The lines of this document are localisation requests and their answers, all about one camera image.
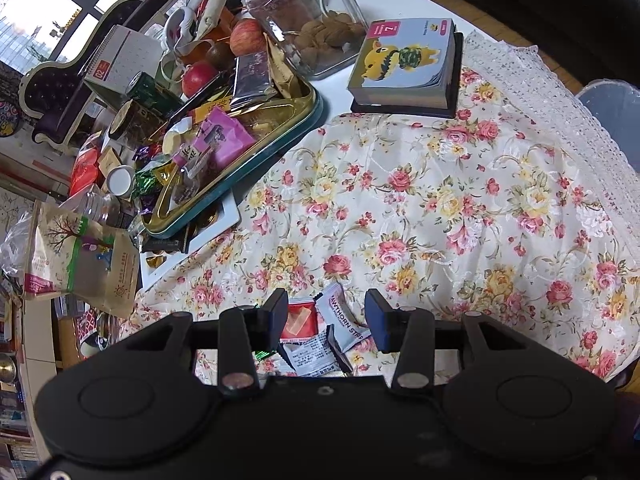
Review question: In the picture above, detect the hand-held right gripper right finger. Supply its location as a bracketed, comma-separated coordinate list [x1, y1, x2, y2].
[364, 289, 534, 394]

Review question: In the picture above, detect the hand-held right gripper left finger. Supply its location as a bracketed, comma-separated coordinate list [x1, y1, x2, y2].
[120, 287, 291, 397]

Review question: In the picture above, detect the red white snack packet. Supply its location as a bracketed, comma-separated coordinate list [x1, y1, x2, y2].
[280, 297, 319, 341]

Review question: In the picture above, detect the grey snack packet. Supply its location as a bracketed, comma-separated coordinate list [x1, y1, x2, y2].
[277, 335, 346, 379]

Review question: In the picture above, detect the white rectangular tray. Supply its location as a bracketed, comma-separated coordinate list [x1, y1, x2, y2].
[137, 192, 241, 291]

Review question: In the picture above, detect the kraft paper snack bag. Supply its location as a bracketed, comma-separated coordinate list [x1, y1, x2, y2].
[22, 202, 141, 320]

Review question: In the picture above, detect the teal tray of sweets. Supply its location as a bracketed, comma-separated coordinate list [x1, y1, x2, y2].
[140, 77, 325, 240]

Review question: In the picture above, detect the pink snack packet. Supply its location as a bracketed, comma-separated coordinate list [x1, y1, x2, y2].
[200, 107, 256, 169]

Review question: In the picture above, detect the white cup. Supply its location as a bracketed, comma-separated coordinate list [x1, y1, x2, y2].
[105, 165, 136, 197]

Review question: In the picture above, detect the cork-lidded glass jar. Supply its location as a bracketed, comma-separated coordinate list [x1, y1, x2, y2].
[107, 100, 166, 149]

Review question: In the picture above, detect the cartoon calendar block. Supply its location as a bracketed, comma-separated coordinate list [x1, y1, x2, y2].
[347, 17, 464, 120]

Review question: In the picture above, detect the red apple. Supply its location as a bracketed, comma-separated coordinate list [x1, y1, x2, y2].
[230, 19, 266, 56]
[181, 61, 219, 99]

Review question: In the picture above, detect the green can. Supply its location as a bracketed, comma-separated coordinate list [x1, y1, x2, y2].
[125, 71, 184, 116]

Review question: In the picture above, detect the clear plastic bag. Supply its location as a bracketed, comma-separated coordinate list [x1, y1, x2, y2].
[0, 210, 41, 286]

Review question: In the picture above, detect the metal bowl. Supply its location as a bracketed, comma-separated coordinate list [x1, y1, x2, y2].
[0, 352, 20, 386]

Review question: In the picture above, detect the brown kiwi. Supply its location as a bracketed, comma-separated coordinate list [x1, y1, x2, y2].
[207, 40, 236, 66]

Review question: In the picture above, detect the large glass cookie jar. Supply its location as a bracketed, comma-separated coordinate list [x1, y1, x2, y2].
[235, 0, 370, 80]

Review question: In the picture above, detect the white desk calendar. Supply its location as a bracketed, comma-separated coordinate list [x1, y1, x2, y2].
[82, 25, 164, 99]

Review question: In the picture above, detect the translucent plastic bin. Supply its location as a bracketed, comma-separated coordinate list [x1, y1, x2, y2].
[575, 79, 640, 161]

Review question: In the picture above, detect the ornate dark sofa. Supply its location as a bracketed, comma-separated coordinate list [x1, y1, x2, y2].
[17, 0, 146, 149]

